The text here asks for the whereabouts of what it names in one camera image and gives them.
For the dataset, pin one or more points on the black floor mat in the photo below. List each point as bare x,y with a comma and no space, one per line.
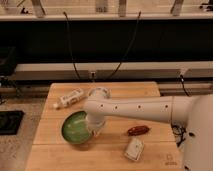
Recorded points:
10,122

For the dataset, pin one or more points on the green ceramic bowl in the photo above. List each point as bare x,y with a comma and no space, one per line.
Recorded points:
74,129

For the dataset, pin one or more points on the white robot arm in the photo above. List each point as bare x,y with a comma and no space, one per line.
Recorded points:
195,113

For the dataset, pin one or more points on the white wall outlet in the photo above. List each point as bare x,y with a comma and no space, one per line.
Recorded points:
92,75

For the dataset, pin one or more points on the brown sausage toy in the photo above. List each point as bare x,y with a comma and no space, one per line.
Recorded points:
138,130

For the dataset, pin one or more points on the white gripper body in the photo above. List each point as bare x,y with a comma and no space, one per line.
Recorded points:
95,124

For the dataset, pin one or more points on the white plastic bottle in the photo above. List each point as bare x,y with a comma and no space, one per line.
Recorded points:
69,99

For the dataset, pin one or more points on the clear glass jar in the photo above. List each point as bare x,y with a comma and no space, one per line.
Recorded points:
99,92

